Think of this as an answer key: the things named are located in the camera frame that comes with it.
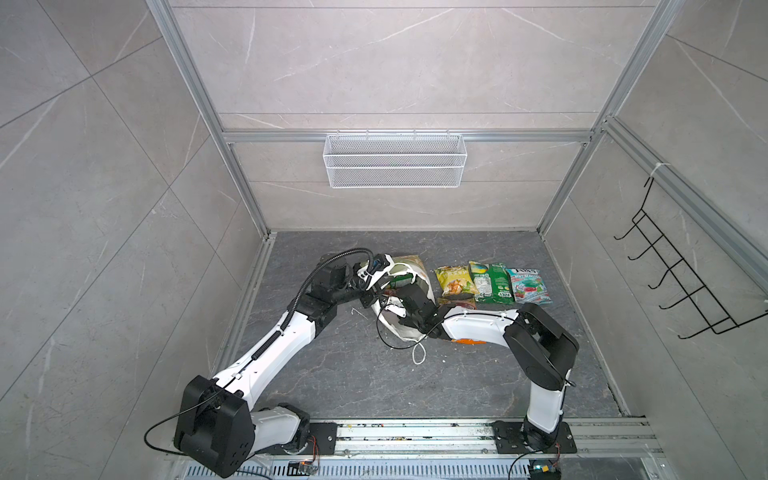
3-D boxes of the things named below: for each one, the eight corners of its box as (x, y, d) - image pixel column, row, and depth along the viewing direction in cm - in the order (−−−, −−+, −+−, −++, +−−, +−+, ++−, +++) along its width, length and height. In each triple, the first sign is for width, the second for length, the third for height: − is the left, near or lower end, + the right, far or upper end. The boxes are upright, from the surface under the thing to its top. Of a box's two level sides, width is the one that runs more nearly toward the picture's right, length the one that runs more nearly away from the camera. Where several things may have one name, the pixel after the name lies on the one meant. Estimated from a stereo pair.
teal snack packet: (515, 305, 101) (519, 298, 98) (505, 275, 109) (509, 268, 106) (547, 305, 101) (552, 298, 98) (535, 275, 109) (539, 268, 106)
